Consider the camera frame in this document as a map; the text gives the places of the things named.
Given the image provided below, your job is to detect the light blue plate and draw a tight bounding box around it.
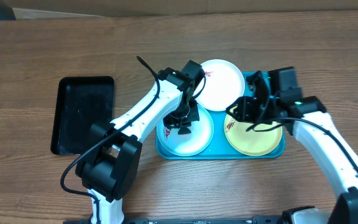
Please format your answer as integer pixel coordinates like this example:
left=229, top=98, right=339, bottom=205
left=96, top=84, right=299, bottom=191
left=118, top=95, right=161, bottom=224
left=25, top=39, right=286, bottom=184
left=156, top=106, right=214, bottom=157

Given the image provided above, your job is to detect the pink green sponge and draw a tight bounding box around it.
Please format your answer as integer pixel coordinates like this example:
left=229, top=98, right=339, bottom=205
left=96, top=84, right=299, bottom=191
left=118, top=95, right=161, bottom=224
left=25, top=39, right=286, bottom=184
left=178, top=126, right=191, bottom=135

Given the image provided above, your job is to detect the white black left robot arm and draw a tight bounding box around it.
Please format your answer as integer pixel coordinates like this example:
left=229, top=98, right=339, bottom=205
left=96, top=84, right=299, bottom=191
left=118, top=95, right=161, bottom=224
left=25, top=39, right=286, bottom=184
left=75, top=60, right=205, bottom=223

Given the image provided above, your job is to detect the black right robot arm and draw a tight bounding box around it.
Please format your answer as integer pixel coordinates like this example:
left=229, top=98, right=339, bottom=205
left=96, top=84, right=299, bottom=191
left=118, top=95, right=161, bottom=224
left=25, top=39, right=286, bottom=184
left=226, top=67, right=358, bottom=224

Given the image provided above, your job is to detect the teal plastic tray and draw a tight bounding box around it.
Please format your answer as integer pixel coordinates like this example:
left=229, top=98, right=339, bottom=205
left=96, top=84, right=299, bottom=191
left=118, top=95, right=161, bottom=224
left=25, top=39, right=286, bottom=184
left=156, top=110, right=285, bottom=160

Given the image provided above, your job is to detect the black plastic tray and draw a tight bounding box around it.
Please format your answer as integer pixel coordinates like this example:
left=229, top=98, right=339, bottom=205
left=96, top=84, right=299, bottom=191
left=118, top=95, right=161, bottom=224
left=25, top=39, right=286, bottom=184
left=50, top=76, right=114, bottom=155

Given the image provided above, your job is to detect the yellow plate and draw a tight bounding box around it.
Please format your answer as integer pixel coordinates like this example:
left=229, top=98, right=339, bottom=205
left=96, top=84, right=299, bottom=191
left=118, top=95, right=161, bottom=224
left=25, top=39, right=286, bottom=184
left=224, top=114, right=283, bottom=156

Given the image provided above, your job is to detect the white plate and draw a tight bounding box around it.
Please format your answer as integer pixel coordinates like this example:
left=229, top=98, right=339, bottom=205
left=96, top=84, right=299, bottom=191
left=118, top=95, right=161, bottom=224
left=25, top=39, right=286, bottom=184
left=194, top=59, right=246, bottom=111

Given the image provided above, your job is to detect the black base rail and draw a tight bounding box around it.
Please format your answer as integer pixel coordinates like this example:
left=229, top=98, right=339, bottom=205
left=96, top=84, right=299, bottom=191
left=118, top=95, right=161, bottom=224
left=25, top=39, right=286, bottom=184
left=63, top=215, right=291, bottom=224

